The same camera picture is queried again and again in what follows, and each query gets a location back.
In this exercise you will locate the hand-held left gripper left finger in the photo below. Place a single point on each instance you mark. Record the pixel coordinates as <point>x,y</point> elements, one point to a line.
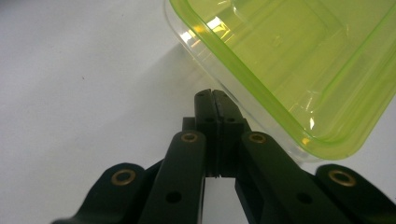
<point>205,130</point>

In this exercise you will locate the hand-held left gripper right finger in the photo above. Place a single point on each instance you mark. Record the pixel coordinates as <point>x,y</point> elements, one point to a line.
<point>229,130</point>

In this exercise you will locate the green lidded clear food container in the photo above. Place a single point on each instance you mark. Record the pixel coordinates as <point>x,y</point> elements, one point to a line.
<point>289,71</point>

